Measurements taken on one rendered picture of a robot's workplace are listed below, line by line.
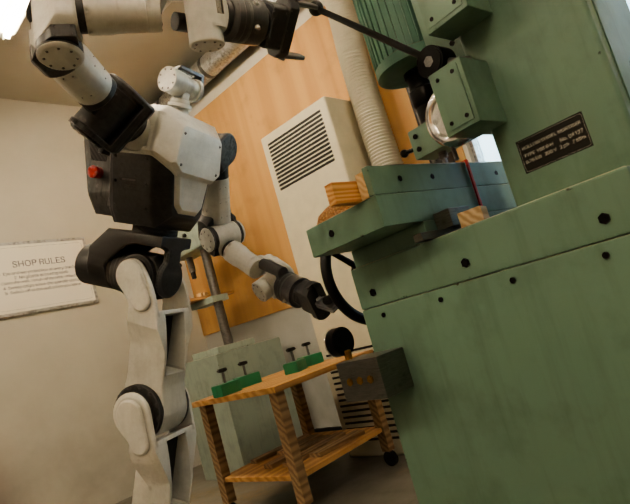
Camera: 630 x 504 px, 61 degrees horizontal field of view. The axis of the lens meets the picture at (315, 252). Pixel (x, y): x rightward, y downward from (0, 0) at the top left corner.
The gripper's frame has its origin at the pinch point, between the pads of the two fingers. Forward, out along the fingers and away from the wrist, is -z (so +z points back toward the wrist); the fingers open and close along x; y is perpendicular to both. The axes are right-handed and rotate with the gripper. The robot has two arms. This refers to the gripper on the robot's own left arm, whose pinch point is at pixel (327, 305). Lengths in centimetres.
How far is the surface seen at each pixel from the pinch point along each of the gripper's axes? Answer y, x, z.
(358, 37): 144, 11, 112
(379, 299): -3.9, 18.3, -28.4
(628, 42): 43, 49, -57
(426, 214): 9.0, 32.2, -34.9
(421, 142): 28.2, 34.7, -20.2
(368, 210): -1, 40, -31
